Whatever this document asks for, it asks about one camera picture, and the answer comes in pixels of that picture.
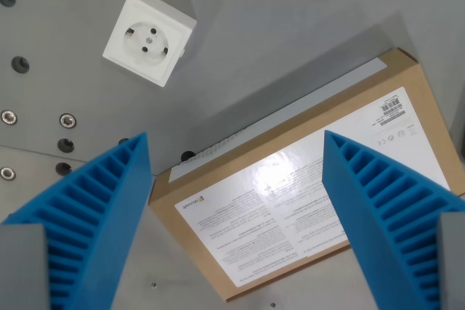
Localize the brown cardboard box with label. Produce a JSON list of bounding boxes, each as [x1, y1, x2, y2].
[[149, 47, 465, 303]]

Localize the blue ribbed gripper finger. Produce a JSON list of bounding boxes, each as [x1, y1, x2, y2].
[[321, 129, 465, 310], [0, 131, 152, 310]]

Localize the white wall socket box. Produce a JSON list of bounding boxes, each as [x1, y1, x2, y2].
[[102, 0, 198, 89]]

